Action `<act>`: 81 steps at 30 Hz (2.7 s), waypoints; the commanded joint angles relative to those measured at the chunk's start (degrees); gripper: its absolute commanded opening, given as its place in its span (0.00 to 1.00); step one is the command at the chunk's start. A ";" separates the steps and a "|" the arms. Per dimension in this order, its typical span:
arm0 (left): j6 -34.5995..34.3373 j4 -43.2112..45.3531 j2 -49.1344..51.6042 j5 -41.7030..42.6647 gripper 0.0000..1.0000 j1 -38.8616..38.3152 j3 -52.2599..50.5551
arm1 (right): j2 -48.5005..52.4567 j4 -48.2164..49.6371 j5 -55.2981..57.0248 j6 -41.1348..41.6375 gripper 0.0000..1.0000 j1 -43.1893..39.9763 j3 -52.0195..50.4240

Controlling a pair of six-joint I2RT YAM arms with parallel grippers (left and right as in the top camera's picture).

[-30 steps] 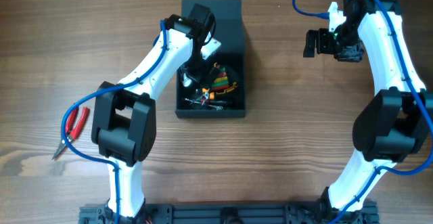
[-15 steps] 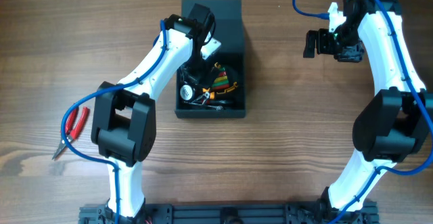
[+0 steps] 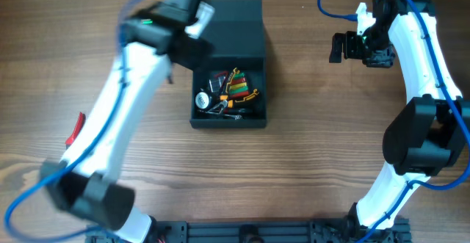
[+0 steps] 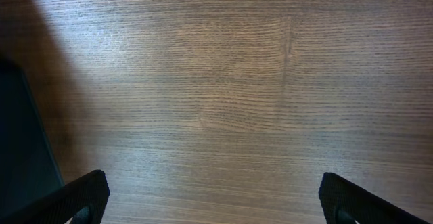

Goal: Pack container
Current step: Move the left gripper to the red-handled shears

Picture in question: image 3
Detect silver L-shaped socket wrench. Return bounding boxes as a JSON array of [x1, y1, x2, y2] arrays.
[[198, 109, 243, 120]]

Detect red handled cutters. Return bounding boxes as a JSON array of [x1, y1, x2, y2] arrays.
[[65, 112, 86, 148]]

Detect clear case coloured screwdrivers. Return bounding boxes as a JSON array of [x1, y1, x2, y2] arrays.
[[207, 70, 250, 101]]

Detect black red screwdriver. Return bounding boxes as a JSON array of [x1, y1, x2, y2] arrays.
[[224, 108, 255, 116]]

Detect round white tape measure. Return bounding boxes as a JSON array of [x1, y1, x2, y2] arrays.
[[195, 91, 212, 110]]

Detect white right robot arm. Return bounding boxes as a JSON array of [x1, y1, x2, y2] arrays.
[[329, 0, 469, 242]]

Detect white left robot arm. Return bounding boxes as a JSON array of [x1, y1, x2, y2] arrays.
[[40, 0, 214, 242]]

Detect orange black pliers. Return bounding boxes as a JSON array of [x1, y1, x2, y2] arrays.
[[205, 66, 261, 117]]

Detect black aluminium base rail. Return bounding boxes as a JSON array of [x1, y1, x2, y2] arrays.
[[84, 219, 413, 243]]

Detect black box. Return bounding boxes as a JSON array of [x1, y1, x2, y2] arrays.
[[189, 0, 267, 128]]

